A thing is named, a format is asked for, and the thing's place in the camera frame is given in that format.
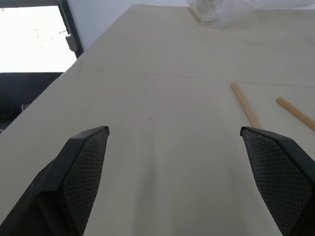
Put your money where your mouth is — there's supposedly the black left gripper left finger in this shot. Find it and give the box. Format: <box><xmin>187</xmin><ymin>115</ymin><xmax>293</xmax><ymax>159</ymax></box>
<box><xmin>0</xmin><ymin>125</ymin><xmax>111</xmax><ymax>236</ymax></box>

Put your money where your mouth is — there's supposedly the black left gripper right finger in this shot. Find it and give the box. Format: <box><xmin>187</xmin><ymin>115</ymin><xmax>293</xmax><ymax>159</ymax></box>
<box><xmin>240</xmin><ymin>126</ymin><xmax>315</xmax><ymax>236</ymax></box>

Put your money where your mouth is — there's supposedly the wooden chopstick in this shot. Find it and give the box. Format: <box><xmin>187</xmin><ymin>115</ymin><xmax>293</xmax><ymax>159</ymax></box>
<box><xmin>276</xmin><ymin>97</ymin><xmax>315</xmax><ymax>131</ymax></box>
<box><xmin>230</xmin><ymin>82</ymin><xmax>262</xmax><ymax>129</ymax></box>

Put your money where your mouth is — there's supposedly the clear plastic bag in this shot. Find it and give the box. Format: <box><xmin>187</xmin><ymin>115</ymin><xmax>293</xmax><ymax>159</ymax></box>
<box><xmin>186</xmin><ymin>0</ymin><xmax>315</xmax><ymax>30</ymax></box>

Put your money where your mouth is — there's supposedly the grey window handle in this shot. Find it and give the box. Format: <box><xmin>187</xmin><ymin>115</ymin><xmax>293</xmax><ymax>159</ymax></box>
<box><xmin>65</xmin><ymin>34</ymin><xmax>78</xmax><ymax>52</ymax></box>

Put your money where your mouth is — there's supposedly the dark window frame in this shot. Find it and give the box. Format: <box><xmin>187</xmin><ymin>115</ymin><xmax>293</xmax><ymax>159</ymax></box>
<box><xmin>0</xmin><ymin>0</ymin><xmax>86</xmax><ymax>123</ymax></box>

